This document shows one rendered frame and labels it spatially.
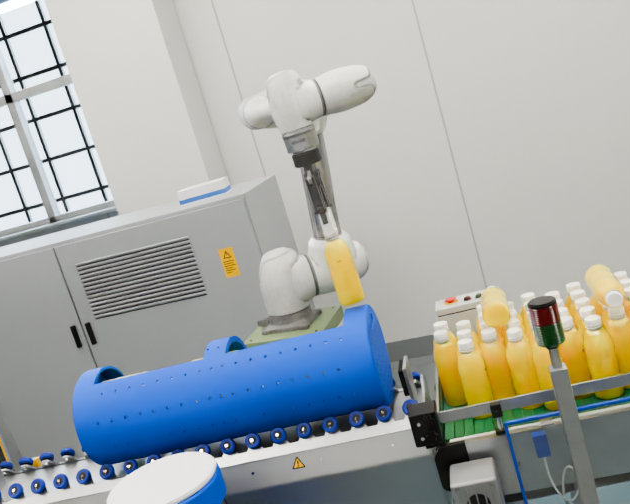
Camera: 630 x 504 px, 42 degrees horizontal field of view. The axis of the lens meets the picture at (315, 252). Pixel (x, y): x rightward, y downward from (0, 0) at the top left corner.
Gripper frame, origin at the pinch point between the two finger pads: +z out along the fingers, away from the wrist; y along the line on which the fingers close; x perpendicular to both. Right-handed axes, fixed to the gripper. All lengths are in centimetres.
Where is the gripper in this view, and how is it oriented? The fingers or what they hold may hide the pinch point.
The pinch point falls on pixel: (327, 222)
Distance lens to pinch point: 220.4
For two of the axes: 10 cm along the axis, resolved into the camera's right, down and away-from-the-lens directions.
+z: 3.1, 9.3, 1.9
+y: -1.3, 2.4, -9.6
